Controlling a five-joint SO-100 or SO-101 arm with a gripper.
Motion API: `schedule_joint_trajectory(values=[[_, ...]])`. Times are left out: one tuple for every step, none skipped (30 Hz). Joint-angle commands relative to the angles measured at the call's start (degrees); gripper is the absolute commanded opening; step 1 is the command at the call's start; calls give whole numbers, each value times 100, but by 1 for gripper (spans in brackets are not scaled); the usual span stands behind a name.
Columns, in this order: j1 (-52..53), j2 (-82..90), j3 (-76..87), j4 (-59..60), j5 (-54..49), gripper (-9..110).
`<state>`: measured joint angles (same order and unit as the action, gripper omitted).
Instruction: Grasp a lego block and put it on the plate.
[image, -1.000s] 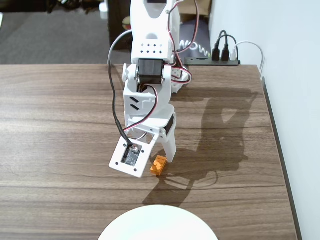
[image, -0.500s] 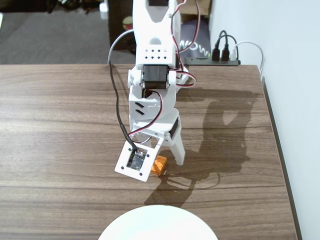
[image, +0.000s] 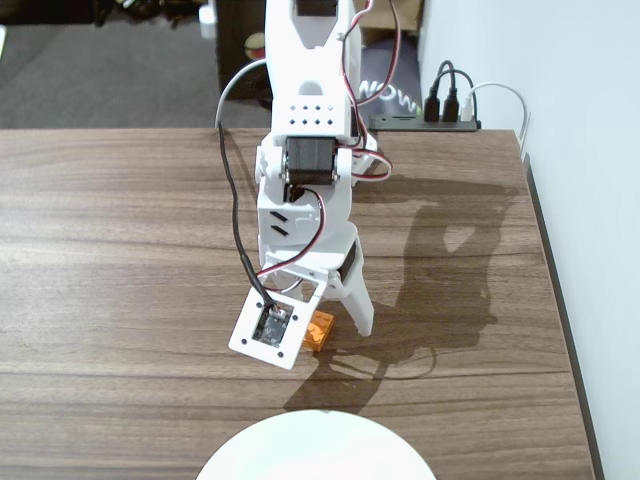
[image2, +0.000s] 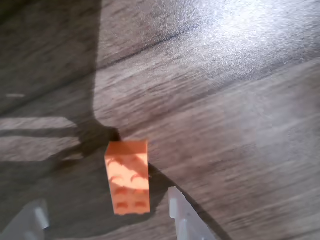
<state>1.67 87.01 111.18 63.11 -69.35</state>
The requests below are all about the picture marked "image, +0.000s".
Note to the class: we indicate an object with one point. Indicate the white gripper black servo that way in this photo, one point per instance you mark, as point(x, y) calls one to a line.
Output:
point(358, 299)

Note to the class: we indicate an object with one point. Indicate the orange lego block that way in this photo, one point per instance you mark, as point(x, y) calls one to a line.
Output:
point(320, 334)

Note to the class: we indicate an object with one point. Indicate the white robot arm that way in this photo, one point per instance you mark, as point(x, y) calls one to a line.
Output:
point(310, 65)

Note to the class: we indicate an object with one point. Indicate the white round plate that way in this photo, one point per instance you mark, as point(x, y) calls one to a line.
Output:
point(315, 450)

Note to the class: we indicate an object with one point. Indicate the black power strip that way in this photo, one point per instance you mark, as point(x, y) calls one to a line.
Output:
point(400, 123)

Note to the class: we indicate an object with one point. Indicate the black round object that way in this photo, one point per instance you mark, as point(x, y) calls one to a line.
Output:
point(262, 90)

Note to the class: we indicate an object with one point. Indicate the round cream and red item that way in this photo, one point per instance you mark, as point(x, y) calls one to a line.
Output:
point(255, 47)

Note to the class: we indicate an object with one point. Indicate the brown cardboard box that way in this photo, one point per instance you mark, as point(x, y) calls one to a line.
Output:
point(407, 15)

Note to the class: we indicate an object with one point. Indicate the dark wooden cabinet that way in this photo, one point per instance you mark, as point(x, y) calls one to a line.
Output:
point(232, 30)

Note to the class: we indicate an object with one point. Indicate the small white box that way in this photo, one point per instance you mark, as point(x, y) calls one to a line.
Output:
point(207, 20)

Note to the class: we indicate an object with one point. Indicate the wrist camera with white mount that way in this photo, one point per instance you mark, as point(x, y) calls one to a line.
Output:
point(250, 345)

